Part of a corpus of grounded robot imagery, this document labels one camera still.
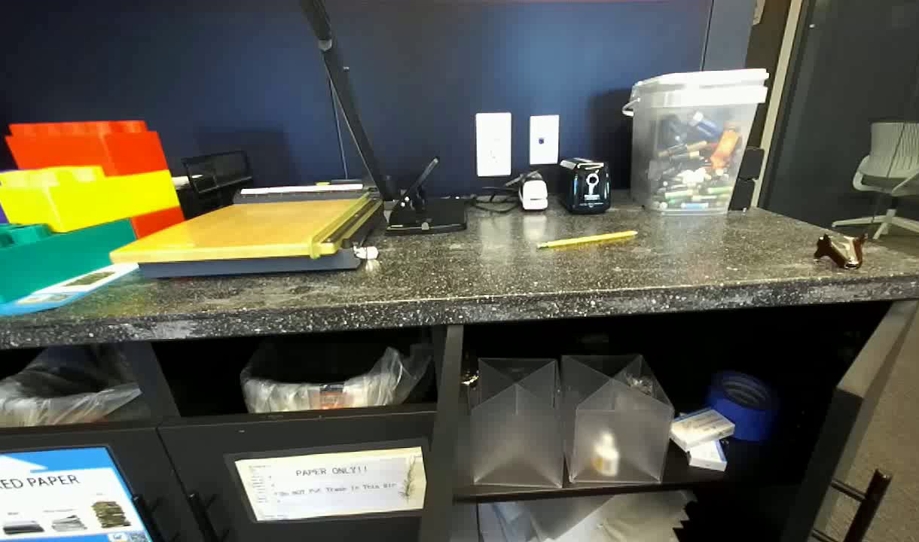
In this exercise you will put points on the small white bottle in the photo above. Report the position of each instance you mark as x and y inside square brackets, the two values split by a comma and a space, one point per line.
[607, 457]

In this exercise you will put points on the small white box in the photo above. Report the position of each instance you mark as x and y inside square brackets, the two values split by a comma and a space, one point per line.
[699, 428]

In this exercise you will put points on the clear plastic file holder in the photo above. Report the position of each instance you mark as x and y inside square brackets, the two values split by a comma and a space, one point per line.
[515, 424]
[620, 421]

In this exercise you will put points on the large white wall plate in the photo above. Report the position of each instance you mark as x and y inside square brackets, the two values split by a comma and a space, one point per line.
[496, 142]

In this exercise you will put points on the yellow plastic tray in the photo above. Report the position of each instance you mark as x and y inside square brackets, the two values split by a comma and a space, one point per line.
[85, 198]

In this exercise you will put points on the black hole punch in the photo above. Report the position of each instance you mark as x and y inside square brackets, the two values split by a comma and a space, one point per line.
[215, 179]

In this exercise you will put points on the blue tape roll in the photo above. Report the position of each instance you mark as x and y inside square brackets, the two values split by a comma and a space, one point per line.
[745, 406]

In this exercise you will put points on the clear plastic lidded container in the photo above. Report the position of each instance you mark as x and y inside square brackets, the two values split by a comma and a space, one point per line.
[692, 151]

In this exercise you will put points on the green plastic tray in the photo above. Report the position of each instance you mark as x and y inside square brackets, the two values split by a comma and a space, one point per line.
[36, 259]

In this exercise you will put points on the white paper only sign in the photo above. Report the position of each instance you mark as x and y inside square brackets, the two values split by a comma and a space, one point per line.
[330, 484]

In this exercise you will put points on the yellow pencil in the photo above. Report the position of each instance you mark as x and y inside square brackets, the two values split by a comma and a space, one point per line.
[588, 239]

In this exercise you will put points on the white office chair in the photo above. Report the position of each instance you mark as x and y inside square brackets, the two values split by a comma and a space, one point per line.
[897, 168]

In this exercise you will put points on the yellow paper cutter board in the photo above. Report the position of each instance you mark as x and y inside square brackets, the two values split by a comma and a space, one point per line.
[248, 233]

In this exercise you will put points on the blue mixed paper sign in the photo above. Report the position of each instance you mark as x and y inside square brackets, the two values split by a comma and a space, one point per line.
[51, 498]

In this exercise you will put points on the bin with clear bag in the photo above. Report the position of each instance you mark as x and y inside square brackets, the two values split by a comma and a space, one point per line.
[55, 393]
[323, 381]

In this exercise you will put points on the small white stapler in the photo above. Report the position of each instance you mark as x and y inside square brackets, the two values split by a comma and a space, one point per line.
[535, 194]

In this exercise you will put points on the small white wall plate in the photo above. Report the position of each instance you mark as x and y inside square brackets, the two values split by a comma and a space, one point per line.
[544, 140]

